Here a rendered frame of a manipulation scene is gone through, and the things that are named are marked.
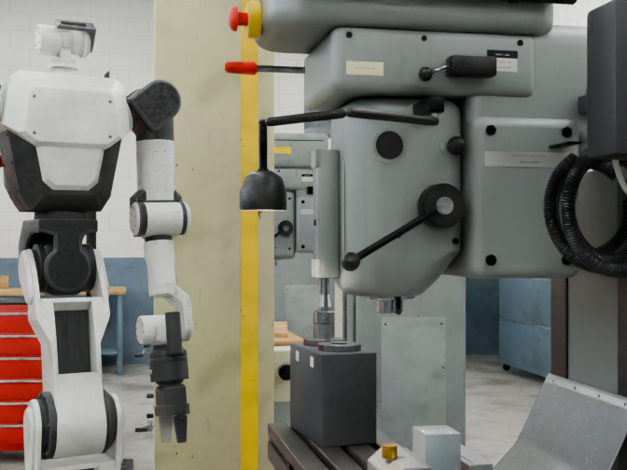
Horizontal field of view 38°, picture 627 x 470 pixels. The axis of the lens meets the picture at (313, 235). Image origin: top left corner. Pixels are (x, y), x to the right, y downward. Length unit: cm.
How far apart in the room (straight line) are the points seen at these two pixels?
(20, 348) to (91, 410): 402
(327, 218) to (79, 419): 77
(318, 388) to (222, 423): 143
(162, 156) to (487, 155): 94
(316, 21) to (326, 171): 24
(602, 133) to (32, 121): 121
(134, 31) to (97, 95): 866
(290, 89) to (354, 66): 938
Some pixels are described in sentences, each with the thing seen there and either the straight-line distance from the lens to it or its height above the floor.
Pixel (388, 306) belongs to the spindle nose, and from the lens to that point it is 151.
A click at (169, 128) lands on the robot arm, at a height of 167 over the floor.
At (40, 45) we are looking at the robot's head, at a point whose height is 183.
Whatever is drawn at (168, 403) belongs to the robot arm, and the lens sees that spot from 211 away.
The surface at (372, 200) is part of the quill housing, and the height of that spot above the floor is 146.
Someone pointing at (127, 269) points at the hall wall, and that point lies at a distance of 1046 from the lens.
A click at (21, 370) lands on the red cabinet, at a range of 603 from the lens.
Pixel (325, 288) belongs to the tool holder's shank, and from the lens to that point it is 199.
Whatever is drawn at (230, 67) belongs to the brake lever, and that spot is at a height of 170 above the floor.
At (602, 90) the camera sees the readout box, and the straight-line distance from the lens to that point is 131.
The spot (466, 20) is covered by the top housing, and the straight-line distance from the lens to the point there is 148.
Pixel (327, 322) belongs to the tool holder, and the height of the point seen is 122.
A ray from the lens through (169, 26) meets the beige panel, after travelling 328.
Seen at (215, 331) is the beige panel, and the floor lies 108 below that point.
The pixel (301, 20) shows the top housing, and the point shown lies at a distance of 142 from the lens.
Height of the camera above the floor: 140
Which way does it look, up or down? level
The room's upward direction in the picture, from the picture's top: straight up
